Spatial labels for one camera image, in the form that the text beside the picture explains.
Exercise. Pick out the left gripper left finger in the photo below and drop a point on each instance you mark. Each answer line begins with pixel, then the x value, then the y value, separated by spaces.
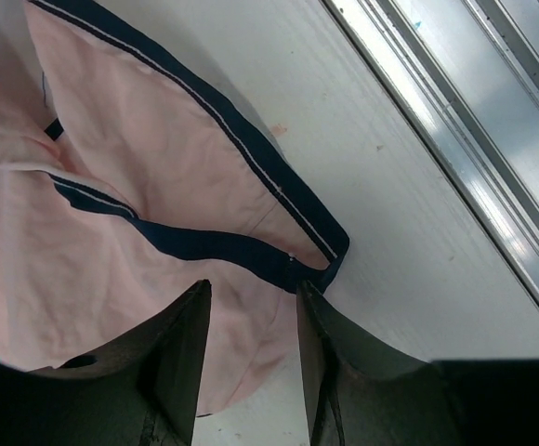
pixel 141 388

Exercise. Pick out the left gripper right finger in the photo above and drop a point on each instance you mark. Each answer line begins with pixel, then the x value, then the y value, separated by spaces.
pixel 361 391

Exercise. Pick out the pink underwear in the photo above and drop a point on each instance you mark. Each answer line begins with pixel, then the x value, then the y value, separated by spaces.
pixel 124 179

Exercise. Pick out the aluminium mounting rail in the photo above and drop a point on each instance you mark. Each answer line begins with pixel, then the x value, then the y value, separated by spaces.
pixel 465 74

